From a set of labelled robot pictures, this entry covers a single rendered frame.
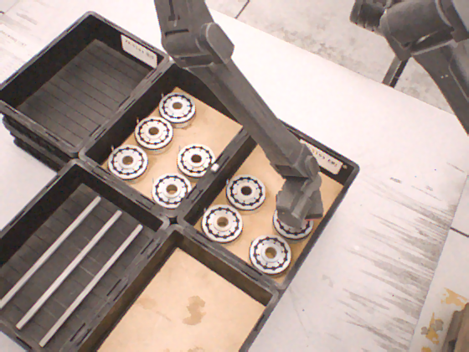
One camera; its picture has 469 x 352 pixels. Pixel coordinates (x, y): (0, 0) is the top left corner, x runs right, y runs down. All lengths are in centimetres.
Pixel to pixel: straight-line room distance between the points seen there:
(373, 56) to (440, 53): 218
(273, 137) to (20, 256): 69
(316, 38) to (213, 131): 155
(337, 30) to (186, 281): 202
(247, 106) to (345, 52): 198
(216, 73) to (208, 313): 60
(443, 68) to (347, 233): 84
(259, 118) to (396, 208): 74
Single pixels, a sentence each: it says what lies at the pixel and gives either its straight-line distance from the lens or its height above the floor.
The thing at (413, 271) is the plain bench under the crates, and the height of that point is 70.
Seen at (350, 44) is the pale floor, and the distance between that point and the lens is 297.
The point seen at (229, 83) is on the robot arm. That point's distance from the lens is 93.
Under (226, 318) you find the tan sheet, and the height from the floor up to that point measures 83.
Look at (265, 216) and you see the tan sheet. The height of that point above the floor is 83.
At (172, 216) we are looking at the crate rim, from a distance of 125.
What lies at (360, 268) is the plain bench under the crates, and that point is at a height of 70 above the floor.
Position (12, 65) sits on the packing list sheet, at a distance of 187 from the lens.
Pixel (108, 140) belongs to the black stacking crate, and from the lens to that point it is 141.
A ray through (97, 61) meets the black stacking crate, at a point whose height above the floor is 83.
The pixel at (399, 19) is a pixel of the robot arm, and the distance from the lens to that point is 77.
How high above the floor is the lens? 206
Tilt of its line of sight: 60 degrees down
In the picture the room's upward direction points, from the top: 8 degrees clockwise
